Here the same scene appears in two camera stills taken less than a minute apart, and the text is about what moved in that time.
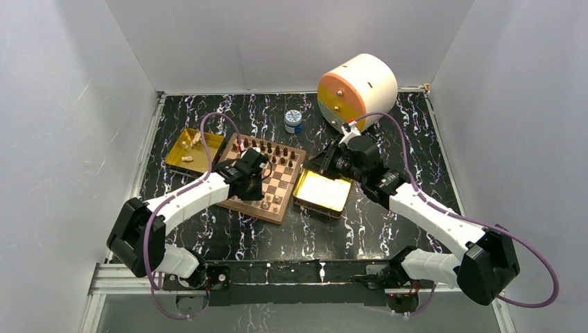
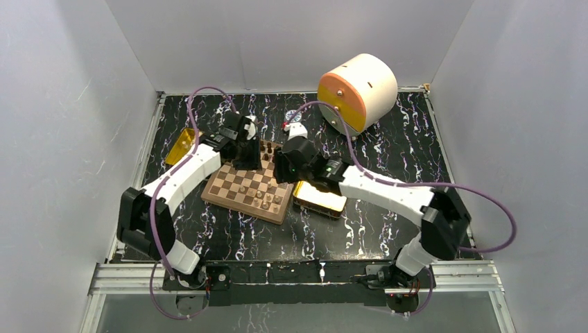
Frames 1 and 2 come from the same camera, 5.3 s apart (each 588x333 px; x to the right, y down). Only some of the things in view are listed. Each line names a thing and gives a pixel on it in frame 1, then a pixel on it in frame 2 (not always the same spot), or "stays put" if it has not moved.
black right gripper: [321, 162] → [281, 173]
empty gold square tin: [321, 193] stays put
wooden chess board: [277, 184] stays put
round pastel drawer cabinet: [358, 86] stays put
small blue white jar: [292, 121] stays put
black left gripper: [256, 195] → [253, 163]
